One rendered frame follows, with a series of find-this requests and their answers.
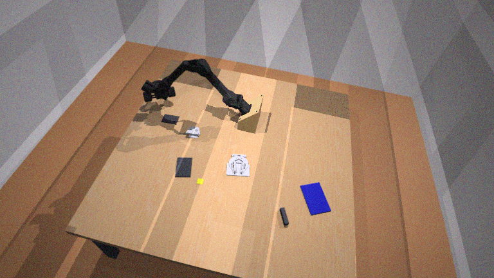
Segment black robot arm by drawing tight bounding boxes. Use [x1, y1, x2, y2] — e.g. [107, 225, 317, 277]
[141, 59, 252, 115]

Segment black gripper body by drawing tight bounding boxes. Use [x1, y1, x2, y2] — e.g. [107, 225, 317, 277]
[143, 86, 176, 102]

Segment black flat bar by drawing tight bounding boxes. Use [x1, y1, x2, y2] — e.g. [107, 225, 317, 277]
[280, 207, 289, 225]

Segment blue rectangular plate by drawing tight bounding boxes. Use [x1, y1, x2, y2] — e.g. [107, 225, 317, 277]
[300, 182, 331, 215]

